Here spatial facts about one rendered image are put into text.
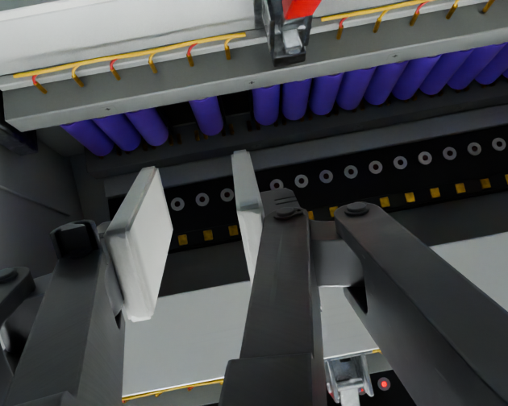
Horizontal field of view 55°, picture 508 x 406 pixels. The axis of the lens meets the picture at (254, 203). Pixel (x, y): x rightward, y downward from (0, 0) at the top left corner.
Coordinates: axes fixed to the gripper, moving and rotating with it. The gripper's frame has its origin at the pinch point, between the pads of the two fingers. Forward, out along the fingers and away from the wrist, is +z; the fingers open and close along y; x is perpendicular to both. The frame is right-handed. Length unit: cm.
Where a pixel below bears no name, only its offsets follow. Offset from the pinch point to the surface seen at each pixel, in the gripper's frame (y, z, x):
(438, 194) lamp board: 16.8, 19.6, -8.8
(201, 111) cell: -0.1, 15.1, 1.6
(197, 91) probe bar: 0.1, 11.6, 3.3
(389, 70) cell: 12.0, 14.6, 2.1
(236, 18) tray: 3.0, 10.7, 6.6
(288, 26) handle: 5.1, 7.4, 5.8
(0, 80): -10.1, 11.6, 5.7
